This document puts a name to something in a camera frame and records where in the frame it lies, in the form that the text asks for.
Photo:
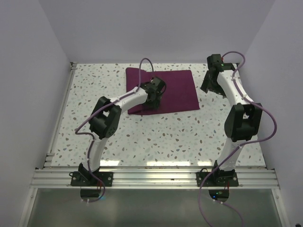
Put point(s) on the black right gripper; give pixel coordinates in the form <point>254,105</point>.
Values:
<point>207,85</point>

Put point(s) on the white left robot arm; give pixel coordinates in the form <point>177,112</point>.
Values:
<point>103,123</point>

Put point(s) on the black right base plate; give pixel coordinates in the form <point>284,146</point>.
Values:
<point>220,180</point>

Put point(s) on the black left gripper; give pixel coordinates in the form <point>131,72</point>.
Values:
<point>155,104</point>

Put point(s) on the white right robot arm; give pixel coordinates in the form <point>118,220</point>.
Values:
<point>241,124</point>

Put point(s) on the purple cloth wrap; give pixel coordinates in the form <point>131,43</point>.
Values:
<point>180,94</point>

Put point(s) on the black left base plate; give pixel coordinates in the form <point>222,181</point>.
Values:
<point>78,180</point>

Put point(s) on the aluminium mounting rail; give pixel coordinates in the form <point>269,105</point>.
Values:
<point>155,178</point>

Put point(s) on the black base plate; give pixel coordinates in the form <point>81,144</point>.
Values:
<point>78,180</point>
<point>220,180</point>

